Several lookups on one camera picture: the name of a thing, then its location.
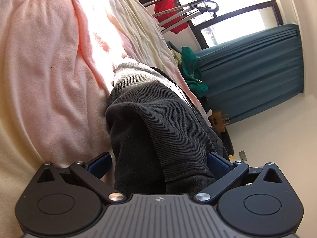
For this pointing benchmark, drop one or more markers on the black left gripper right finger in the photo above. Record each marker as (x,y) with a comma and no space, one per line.
(228,176)

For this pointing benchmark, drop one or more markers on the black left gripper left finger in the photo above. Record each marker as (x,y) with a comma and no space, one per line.
(90,175)

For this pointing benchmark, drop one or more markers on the brown paper bag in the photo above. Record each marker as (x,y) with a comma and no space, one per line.
(219,121)

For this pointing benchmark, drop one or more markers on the teal curtain right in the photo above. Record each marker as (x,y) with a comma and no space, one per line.
(249,75)

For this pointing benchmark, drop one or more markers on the pale green knitted garment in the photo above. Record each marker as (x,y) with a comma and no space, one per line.
(177,57)

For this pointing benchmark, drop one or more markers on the pastel pink bed duvet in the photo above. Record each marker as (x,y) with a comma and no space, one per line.
(58,61)

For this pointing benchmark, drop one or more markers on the silver garment steamer stand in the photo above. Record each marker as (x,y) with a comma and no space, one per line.
(189,11)

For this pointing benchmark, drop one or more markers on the red cloth bag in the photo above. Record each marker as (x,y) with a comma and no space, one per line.
(165,5)

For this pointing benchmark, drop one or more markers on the grey wall socket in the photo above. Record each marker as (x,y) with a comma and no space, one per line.
(242,156)

